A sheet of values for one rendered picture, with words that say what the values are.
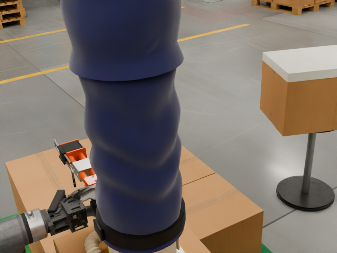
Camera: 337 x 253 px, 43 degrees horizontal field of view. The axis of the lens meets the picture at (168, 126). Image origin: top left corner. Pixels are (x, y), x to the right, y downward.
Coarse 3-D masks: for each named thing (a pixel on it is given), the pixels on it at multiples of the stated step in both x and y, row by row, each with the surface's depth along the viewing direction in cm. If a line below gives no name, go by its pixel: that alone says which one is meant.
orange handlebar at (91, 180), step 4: (72, 156) 156; (80, 156) 156; (84, 156) 155; (72, 160) 153; (84, 172) 146; (92, 172) 146; (80, 176) 145; (84, 176) 144; (92, 176) 142; (96, 176) 142; (84, 180) 141; (88, 180) 141; (92, 180) 140; (96, 180) 140; (88, 184) 138; (92, 184) 139
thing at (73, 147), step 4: (72, 140) 163; (76, 140) 163; (60, 144) 161; (64, 144) 161; (68, 144) 161; (72, 144) 161; (76, 144) 160; (80, 144) 160; (64, 148) 158; (68, 148) 158; (72, 148) 158; (76, 148) 158; (80, 148) 158; (84, 148) 158; (68, 152) 155; (72, 152) 156; (76, 152) 157; (80, 152) 158; (84, 152) 159; (68, 156) 156; (76, 156) 158; (76, 160) 158
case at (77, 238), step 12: (84, 228) 141; (60, 240) 136; (72, 240) 136; (84, 240) 136; (180, 240) 134; (192, 240) 134; (60, 252) 132; (72, 252) 131; (84, 252) 131; (192, 252) 129; (204, 252) 129
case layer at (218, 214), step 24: (24, 168) 251; (48, 168) 250; (192, 168) 243; (24, 192) 230; (48, 192) 229; (192, 192) 223; (216, 192) 222; (240, 192) 221; (192, 216) 206; (216, 216) 205; (240, 216) 204; (48, 240) 196; (216, 240) 198; (240, 240) 207
